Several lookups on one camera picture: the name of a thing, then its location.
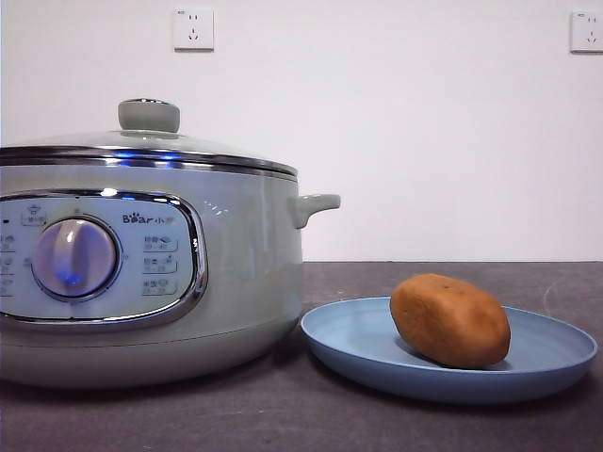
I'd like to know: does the pale green electric steamer pot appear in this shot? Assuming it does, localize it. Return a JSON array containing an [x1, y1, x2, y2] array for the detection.
[[0, 159, 343, 390]]

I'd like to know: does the white wall socket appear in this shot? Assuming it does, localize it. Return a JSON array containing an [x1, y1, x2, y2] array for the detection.
[[569, 10, 603, 55], [172, 7, 216, 53]]

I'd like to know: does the glass lid with green knob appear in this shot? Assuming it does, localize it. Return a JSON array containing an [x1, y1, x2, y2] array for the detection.
[[0, 97, 300, 184]]

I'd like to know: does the blue round plate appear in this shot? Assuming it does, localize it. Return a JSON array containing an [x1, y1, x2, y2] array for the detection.
[[300, 296, 599, 406]]

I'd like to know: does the brown potato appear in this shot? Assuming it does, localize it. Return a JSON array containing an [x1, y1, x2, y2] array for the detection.
[[389, 272, 513, 371]]

